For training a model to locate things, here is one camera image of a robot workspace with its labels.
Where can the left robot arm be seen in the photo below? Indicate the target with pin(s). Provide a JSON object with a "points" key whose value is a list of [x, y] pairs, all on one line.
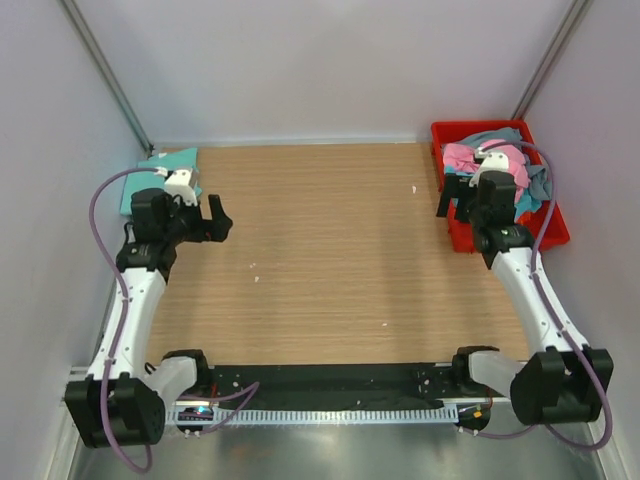
{"points": [[118, 401]]}

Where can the aluminium corner post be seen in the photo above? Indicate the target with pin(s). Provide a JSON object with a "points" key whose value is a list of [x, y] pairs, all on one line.
{"points": [[107, 74], [568, 26]]}

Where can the right aluminium corner post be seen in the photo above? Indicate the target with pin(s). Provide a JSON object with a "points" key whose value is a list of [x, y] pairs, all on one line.
{"points": [[568, 26]]}

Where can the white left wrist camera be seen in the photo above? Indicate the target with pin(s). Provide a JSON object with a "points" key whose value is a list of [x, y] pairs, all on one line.
{"points": [[183, 183]]}

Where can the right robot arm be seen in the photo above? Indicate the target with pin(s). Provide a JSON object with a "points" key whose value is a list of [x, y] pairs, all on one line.
{"points": [[564, 380]]}

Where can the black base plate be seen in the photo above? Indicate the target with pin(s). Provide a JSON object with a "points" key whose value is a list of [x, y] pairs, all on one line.
{"points": [[375, 387]]}

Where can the grey t shirt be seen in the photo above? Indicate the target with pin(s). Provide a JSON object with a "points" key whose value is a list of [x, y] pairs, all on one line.
{"points": [[540, 185]]}

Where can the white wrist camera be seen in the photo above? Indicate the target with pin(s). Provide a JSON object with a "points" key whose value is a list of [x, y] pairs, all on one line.
{"points": [[488, 161], [183, 183]]}

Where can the left aluminium corner post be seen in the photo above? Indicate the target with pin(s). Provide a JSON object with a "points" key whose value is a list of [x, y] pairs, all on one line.
{"points": [[107, 74]]}

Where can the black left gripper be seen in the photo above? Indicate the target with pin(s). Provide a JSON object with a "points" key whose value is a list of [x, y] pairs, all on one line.
{"points": [[214, 229]]}

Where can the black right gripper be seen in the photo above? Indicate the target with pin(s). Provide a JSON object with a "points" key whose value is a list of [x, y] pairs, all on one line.
{"points": [[452, 189]]}

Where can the pink t shirt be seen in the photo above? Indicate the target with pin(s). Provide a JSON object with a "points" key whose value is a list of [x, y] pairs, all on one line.
{"points": [[459, 158]]}

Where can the slotted cable duct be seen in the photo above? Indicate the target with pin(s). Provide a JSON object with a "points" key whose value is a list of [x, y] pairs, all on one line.
{"points": [[200, 416]]}

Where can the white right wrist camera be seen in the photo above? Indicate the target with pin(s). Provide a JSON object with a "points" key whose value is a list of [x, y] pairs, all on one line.
{"points": [[488, 161]]}

